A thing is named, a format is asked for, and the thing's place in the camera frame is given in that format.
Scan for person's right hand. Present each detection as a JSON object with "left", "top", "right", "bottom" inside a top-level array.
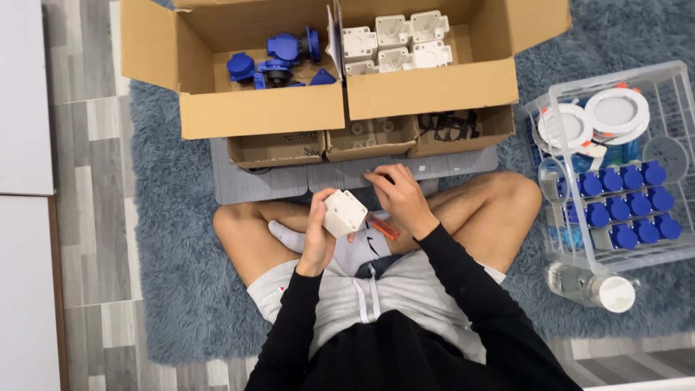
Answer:
[{"left": 363, "top": 163, "right": 441, "bottom": 242}]

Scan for person's left hand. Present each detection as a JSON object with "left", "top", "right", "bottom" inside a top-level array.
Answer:
[{"left": 296, "top": 187, "right": 356, "bottom": 278}]

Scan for orange handled screwdriver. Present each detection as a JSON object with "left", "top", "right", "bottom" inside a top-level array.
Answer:
[{"left": 365, "top": 211, "right": 401, "bottom": 241}]

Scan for white socket housing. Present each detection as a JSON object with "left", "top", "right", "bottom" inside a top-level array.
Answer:
[{"left": 322, "top": 189, "right": 369, "bottom": 240}]

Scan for small cardboard box, white rings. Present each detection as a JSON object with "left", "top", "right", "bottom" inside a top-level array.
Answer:
[{"left": 325, "top": 115, "right": 419, "bottom": 163}]

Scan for heap of white plastic rings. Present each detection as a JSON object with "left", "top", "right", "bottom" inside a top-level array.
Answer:
[{"left": 350, "top": 117, "right": 396, "bottom": 150}]

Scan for grey sock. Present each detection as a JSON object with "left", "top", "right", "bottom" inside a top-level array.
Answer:
[{"left": 268, "top": 211, "right": 395, "bottom": 278}]

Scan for heap of black rubber gaskets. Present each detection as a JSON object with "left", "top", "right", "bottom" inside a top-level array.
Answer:
[{"left": 417, "top": 110, "right": 482, "bottom": 143}]

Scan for heap of metal screws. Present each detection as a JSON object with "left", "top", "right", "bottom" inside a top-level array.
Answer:
[{"left": 278, "top": 130, "right": 321, "bottom": 158}]

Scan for small cardboard box, black gaskets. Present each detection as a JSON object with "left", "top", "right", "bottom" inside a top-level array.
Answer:
[{"left": 407, "top": 104, "right": 516, "bottom": 159}]

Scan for person's right leg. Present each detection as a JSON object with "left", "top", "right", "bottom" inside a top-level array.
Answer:
[{"left": 388, "top": 171, "right": 544, "bottom": 276}]

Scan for person's leg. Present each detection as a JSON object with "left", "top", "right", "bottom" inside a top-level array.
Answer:
[
  {"left": 212, "top": 200, "right": 328, "bottom": 289},
  {"left": 388, "top": 171, "right": 544, "bottom": 276}
]

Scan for large cardboard box, white parts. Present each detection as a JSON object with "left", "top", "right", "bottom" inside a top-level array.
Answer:
[{"left": 336, "top": 0, "right": 573, "bottom": 122}]

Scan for grey shorts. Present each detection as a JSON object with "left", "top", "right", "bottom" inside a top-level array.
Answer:
[{"left": 247, "top": 250, "right": 507, "bottom": 366}]

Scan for small cardboard box with screws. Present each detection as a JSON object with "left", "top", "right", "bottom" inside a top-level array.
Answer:
[{"left": 227, "top": 130, "right": 327, "bottom": 169}]

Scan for grey ribbed board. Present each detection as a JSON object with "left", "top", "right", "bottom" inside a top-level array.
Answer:
[{"left": 210, "top": 137, "right": 500, "bottom": 206}]

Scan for group of white housings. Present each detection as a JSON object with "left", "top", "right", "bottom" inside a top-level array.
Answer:
[{"left": 342, "top": 10, "right": 454, "bottom": 77}]

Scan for large cardboard box, blue parts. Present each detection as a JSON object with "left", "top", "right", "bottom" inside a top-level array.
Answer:
[{"left": 120, "top": 0, "right": 346, "bottom": 141}]

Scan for person's left leg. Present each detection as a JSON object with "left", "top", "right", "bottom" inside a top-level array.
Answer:
[{"left": 212, "top": 200, "right": 328, "bottom": 289}]

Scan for pile of blue socket parts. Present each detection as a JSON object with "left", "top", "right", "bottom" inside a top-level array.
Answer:
[{"left": 226, "top": 25, "right": 338, "bottom": 91}]

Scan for black shirt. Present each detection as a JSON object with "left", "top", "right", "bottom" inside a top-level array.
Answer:
[{"left": 298, "top": 308, "right": 525, "bottom": 391}]

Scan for white round ceiling light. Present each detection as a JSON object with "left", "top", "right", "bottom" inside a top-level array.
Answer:
[
  {"left": 536, "top": 102, "right": 595, "bottom": 151},
  {"left": 584, "top": 86, "right": 650, "bottom": 143}
]

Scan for blue shaggy rug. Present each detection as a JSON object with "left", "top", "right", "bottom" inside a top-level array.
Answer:
[{"left": 129, "top": 0, "right": 695, "bottom": 367}]

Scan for clear plastic water bottle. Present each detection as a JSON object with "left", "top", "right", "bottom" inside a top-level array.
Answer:
[{"left": 544, "top": 262, "right": 641, "bottom": 315}]

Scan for rows of assembled blue sockets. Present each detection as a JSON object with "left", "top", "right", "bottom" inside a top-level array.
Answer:
[{"left": 556, "top": 160, "right": 683, "bottom": 251}]

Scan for clear plastic crate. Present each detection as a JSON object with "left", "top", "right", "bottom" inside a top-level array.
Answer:
[{"left": 523, "top": 60, "right": 695, "bottom": 276}]

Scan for white cabinet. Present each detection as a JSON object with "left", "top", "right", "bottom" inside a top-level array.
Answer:
[{"left": 0, "top": 0, "right": 62, "bottom": 391}]

